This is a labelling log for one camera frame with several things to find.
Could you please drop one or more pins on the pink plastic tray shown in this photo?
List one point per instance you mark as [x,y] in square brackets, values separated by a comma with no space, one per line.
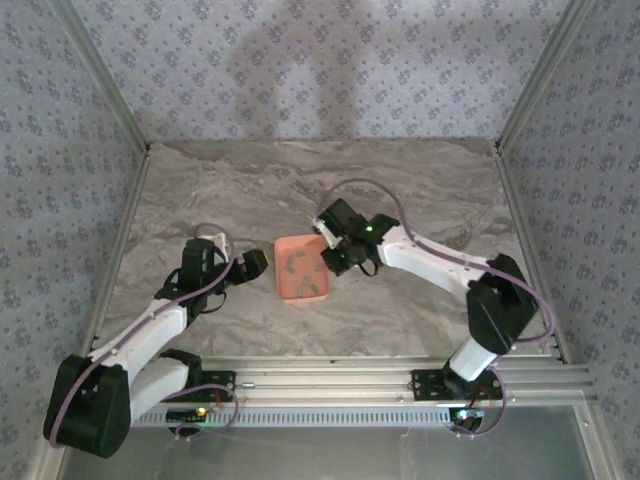
[302,299]

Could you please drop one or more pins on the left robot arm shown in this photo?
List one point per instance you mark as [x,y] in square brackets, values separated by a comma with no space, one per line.
[140,330]

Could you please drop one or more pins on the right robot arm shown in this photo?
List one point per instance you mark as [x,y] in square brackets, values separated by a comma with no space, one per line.
[425,260]

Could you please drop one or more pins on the small circuit board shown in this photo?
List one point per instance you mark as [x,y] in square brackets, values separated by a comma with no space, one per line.
[185,415]
[467,415]

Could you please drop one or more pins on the grey metal panel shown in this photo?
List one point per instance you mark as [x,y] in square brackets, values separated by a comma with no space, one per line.
[320,455]

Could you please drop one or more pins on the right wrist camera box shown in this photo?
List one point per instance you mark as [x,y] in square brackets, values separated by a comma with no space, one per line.
[325,232]

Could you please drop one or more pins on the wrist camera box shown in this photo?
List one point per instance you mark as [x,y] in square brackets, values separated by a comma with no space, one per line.
[325,232]
[222,244]

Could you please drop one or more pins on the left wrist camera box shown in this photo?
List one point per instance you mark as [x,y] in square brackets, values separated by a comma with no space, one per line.
[222,244]

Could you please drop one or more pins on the aluminium table side rail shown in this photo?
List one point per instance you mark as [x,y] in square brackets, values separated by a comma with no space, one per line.
[123,235]
[512,195]

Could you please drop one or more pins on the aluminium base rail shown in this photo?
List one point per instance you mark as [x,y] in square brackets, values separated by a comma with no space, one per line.
[325,380]

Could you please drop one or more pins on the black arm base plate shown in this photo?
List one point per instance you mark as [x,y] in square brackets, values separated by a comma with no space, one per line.
[220,382]
[425,385]

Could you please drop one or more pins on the aluminium corner post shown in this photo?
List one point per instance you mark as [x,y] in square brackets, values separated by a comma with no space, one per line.
[102,75]
[540,75]

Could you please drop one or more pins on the aluminium lower frame bar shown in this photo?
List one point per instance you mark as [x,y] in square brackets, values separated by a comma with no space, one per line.
[42,467]
[597,445]

